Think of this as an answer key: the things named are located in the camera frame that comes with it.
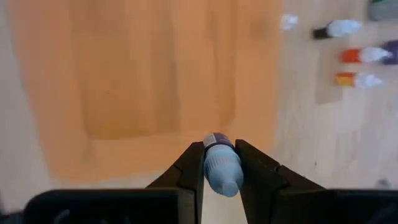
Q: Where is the small black food colouring bottle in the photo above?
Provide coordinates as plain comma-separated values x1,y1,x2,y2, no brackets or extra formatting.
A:
312,19,363,40

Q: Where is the small orange food colouring bottle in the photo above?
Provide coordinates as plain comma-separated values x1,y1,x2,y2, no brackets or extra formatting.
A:
339,46,392,65

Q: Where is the small white-capped food colouring bottle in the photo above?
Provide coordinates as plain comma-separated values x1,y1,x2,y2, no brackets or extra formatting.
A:
280,14,299,31

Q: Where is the large green food colouring bottle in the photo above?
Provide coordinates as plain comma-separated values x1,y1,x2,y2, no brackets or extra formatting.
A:
368,0,398,21

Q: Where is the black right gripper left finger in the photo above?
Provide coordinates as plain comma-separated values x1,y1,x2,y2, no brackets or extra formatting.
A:
146,141,205,224

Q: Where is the small purple food colouring bottle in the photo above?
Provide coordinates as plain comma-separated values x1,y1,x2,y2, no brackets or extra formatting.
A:
203,132,245,198

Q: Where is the large purple food colouring bottle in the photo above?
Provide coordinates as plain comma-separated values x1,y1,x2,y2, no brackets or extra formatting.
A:
381,40,398,65

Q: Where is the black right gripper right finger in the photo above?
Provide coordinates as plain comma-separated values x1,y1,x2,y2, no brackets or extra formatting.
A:
235,139,326,224

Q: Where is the orange translucent plastic tray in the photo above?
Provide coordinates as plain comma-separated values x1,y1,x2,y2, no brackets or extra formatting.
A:
9,0,284,187

